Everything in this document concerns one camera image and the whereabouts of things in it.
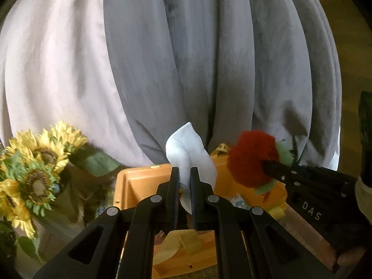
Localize wide grey curtain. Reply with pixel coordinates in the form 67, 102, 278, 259
103, 0, 339, 169

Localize white sock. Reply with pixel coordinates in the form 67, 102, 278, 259
165, 122, 218, 214

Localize grey-green ribbed vase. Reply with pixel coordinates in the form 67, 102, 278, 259
35, 163, 117, 256

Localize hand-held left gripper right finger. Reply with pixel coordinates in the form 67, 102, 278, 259
190, 167, 338, 279

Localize orange crate with yellow handles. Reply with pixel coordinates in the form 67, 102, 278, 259
113, 143, 289, 276

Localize pale pink curtain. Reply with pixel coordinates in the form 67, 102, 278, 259
0, 0, 155, 169

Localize white sheer curtain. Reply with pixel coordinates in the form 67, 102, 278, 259
334, 113, 342, 171

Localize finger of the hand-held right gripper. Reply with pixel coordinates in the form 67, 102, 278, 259
263, 160, 359, 202

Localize artificial sunflower bouquet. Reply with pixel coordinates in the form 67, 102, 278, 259
0, 119, 123, 265

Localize red and green plush toy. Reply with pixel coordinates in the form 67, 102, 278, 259
226, 130, 296, 196

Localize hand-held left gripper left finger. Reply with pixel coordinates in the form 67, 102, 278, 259
32, 167, 181, 279

